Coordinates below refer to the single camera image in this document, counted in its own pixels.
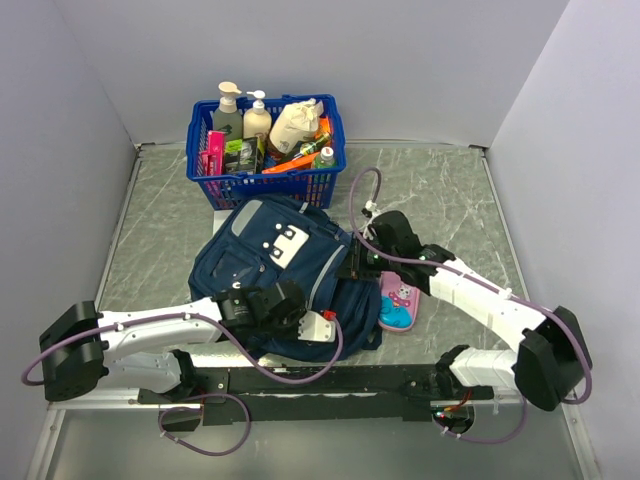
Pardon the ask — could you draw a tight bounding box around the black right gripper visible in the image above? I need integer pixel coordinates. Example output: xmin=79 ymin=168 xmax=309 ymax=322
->
xmin=335 ymin=231 xmax=401 ymax=280

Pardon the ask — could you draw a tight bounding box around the navy blue student backpack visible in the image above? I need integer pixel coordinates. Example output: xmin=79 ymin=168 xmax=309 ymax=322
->
xmin=188 ymin=194 xmax=382 ymax=359

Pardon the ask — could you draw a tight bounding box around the pink cartoon pencil case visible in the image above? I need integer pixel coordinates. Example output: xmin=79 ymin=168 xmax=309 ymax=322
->
xmin=378 ymin=272 xmax=421 ymax=333

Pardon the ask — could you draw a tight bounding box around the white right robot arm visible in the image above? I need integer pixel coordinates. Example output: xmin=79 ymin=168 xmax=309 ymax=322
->
xmin=341 ymin=205 xmax=593 ymax=411

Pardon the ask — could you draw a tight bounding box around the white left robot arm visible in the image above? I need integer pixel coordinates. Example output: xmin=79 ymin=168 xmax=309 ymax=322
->
xmin=39 ymin=281 xmax=307 ymax=402

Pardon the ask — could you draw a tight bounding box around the orange package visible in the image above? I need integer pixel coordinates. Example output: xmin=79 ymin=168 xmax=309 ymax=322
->
xmin=262 ymin=152 xmax=318 ymax=174

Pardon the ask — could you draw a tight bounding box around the beige cloth sack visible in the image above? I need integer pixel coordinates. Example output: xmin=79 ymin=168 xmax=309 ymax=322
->
xmin=268 ymin=98 xmax=324 ymax=157

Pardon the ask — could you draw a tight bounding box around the black green box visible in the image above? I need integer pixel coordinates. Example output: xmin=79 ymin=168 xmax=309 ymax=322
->
xmin=223 ymin=136 xmax=265 ymax=175

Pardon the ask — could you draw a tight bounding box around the blue plastic shopping basket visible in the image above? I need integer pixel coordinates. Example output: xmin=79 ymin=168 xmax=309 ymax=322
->
xmin=185 ymin=94 xmax=348 ymax=211

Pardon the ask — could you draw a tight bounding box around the pink box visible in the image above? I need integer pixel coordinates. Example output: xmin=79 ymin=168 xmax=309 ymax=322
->
xmin=200 ymin=130 xmax=225 ymax=177

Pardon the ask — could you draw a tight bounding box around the cream pump lotion bottle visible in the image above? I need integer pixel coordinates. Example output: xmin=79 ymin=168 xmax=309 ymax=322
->
xmin=243 ymin=90 xmax=272 ymax=140

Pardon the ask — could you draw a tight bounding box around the grey pump bottle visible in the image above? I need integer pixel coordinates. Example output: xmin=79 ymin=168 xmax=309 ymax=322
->
xmin=213 ymin=81 xmax=243 ymax=141

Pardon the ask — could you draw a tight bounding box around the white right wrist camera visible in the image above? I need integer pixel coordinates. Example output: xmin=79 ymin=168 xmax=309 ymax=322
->
xmin=361 ymin=200 xmax=381 ymax=240

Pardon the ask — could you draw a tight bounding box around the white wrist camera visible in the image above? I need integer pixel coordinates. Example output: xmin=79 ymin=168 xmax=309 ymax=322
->
xmin=361 ymin=200 xmax=381 ymax=240
xmin=297 ymin=311 xmax=336 ymax=343

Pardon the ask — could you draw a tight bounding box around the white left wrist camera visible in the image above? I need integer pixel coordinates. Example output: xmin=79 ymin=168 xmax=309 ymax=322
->
xmin=297 ymin=311 xmax=336 ymax=343

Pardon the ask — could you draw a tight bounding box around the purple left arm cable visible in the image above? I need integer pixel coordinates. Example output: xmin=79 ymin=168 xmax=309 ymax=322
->
xmin=20 ymin=312 xmax=345 ymax=387

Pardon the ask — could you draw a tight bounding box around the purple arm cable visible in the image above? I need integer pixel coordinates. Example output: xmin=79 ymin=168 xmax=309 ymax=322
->
xmin=348 ymin=167 xmax=594 ymax=445
xmin=20 ymin=312 xmax=345 ymax=387

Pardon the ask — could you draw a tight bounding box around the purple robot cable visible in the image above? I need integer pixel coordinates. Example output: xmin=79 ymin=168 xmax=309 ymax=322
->
xmin=158 ymin=392 xmax=253 ymax=456

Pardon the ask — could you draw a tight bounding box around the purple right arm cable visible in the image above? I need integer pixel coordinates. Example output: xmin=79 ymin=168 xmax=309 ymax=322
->
xmin=348 ymin=167 xmax=594 ymax=445

